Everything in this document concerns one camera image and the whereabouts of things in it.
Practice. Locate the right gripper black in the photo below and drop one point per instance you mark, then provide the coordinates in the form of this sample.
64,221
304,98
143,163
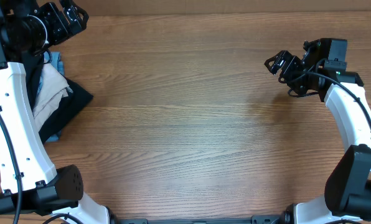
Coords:
291,60

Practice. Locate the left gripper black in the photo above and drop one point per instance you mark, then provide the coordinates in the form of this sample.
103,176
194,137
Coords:
61,32

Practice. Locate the black t-shirt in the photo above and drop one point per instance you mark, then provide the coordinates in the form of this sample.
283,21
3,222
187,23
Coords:
33,74

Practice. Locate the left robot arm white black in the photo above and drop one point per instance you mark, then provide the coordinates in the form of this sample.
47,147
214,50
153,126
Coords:
30,182

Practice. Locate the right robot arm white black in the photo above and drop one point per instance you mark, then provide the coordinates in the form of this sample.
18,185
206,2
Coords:
347,193

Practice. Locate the beige folded garment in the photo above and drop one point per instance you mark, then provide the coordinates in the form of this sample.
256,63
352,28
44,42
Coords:
54,88

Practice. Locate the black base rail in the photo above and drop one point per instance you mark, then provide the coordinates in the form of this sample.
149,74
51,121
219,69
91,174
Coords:
255,219

